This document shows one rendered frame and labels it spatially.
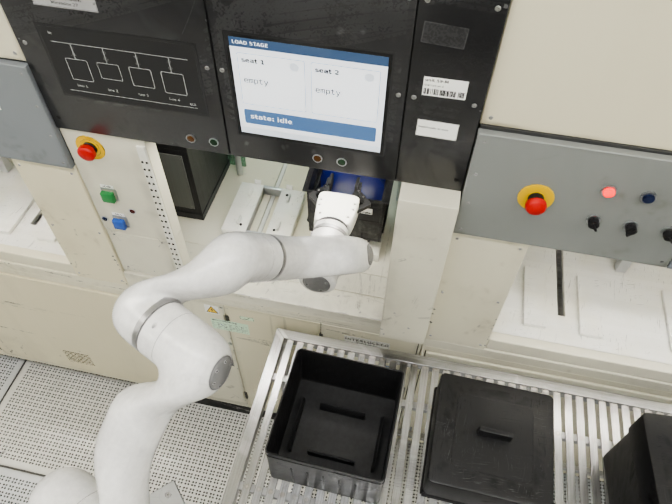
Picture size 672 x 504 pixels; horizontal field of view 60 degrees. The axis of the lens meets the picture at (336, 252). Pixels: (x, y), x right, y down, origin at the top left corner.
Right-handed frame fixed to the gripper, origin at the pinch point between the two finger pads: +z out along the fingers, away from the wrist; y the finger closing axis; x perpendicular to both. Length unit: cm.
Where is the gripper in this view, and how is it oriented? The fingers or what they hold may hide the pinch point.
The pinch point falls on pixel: (344, 183)
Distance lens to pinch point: 147.7
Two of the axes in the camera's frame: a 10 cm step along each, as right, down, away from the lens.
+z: 2.0, -7.6, 6.1
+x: 0.1, -6.2, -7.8
